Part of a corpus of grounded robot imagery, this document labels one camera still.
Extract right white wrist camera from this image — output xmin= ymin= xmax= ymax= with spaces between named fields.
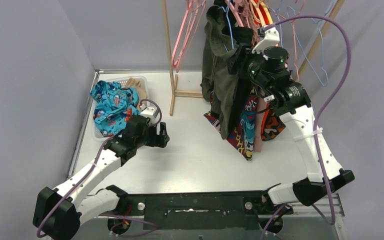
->
xmin=251 ymin=27 xmax=280 ymax=54

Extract empty pink wire hanger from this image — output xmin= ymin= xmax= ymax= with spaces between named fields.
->
xmin=268 ymin=0 xmax=307 ymax=82

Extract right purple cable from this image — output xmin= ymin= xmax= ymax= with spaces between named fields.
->
xmin=259 ymin=14 xmax=353 ymax=240

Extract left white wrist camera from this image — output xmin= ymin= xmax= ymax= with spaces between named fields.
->
xmin=140 ymin=106 xmax=158 ymax=126

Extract empty blue wire hanger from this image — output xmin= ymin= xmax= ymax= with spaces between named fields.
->
xmin=269 ymin=0 xmax=337 ymax=87

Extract orange red shorts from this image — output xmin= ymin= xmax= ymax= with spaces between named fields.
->
xmin=245 ymin=0 xmax=273 ymax=46

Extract thin pink wire hanger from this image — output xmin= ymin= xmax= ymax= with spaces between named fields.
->
xmin=171 ymin=0 xmax=207 ymax=74

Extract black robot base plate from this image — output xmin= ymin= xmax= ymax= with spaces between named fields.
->
xmin=106 ymin=185 xmax=294 ymax=236

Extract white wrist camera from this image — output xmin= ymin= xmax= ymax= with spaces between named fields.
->
xmin=140 ymin=106 xmax=158 ymax=126
xmin=251 ymin=27 xmax=280 ymax=54

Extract wooden clothes rack frame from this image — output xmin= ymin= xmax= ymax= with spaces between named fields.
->
xmin=160 ymin=0 xmax=347 ymax=117

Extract thin blue wire hanger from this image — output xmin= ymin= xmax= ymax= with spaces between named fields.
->
xmin=216 ymin=1 xmax=242 ymax=53

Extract turquoise shark print shorts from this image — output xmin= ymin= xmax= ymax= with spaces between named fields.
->
xmin=89 ymin=80 xmax=139 ymax=137

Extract beige shorts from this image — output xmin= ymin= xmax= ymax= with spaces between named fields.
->
xmin=125 ymin=77 xmax=148 ymax=110

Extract white perforated plastic basket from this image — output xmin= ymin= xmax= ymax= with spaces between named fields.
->
xmin=89 ymin=75 xmax=148 ymax=141

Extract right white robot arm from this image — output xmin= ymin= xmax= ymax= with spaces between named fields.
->
xmin=226 ymin=44 xmax=355 ymax=214

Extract black orange patterned shorts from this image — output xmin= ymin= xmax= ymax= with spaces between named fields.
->
xmin=260 ymin=108 xmax=286 ymax=142

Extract pink plastic hanger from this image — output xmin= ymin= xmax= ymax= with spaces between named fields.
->
xmin=171 ymin=0 xmax=197 ymax=73

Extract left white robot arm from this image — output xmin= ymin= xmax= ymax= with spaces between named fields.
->
xmin=32 ymin=115 xmax=170 ymax=240

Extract dusty pink shorts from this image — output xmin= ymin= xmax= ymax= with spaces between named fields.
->
xmin=235 ymin=0 xmax=272 ymax=153

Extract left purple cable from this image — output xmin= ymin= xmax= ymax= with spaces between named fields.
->
xmin=36 ymin=98 xmax=163 ymax=239

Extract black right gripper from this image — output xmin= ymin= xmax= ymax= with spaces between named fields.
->
xmin=226 ymin=43 xmax=272 ymax=91

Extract olive green shorts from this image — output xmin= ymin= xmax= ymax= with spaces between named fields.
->
xmin=201 ymin=5 xmax=253 ymax=139

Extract purple cable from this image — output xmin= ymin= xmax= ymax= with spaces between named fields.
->
xmin=259 ymin=14 xmax=353 ymax=240
xmin=36 ymin=98 xmax=163 ymax=239

